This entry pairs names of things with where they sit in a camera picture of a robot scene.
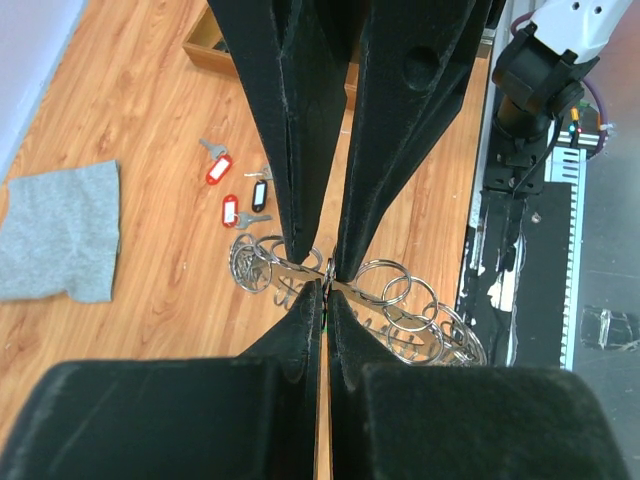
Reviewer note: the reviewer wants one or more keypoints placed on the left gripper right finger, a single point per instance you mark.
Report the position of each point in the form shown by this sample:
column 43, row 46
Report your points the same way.
column 390, row 420

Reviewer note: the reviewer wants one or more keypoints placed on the red key tag middle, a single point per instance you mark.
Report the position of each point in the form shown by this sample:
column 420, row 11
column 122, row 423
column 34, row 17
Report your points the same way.
column 232, row 217

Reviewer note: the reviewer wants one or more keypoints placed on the wooden compartment tray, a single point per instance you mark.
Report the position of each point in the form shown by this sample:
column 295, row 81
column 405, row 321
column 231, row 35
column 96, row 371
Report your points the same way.
column 206, row 49

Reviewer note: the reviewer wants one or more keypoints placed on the red key tag upper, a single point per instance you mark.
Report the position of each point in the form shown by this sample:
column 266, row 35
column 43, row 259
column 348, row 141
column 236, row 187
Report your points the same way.
column 221, row 161

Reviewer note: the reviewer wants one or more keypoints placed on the red key tag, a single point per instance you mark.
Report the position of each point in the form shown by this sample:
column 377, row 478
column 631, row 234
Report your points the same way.
column 221, row 161
column 232, row 217

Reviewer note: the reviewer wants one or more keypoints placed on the dark brown key tag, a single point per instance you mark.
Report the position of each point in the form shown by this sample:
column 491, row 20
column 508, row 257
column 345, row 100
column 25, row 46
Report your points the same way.
column 260, row 190

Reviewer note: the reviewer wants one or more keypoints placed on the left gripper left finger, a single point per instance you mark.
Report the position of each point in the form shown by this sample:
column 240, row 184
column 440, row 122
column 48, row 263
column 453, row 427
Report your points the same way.
column 251, row 416

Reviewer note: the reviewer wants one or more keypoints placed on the grey cloth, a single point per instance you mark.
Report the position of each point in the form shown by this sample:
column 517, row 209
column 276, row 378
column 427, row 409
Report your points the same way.
column 61, row 234

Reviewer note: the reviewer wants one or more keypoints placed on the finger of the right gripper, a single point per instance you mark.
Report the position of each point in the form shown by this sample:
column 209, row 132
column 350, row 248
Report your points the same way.
column 292, row 59
column 416, row 59

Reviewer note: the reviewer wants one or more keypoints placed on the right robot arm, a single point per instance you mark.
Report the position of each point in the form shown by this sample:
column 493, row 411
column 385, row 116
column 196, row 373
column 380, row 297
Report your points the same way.
column 540, row 71

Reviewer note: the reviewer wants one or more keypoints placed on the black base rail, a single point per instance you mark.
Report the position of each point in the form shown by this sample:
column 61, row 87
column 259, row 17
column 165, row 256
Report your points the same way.
column 519, row 280

